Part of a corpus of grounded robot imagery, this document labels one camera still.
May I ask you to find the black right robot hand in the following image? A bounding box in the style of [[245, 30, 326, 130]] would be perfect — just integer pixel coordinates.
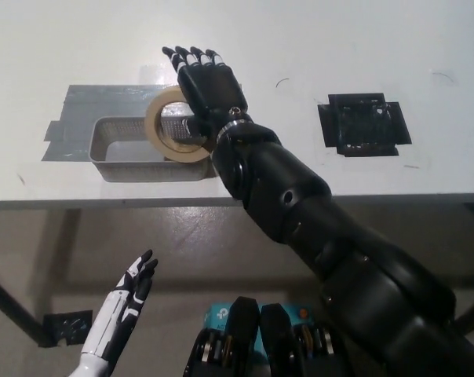
[[161, 45, 250, 141]]

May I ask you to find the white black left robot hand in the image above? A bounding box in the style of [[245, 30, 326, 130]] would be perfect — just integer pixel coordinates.
[[81, 249, 159, 359]]

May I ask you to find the beige masking tape roll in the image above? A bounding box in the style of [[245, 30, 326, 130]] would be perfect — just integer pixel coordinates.
[[144, 86, 213, 163]]

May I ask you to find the small grey mesh container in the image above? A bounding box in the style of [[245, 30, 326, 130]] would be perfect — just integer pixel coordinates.
[[88, 116, 213, 184]]

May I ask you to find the black tape square patch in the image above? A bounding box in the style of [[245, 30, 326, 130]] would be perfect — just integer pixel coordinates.
[[316, 92, 413, 158]]

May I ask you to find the grey table leg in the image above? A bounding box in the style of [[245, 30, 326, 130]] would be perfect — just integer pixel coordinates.
[[35, 209, 84, 315]]

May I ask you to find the teal box with white logo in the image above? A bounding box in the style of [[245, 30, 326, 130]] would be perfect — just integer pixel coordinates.
[[203, 302, 315, 354]]

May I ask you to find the grey duct tape patch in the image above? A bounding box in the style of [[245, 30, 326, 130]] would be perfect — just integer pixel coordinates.
[[40, 83, 242, 163]]

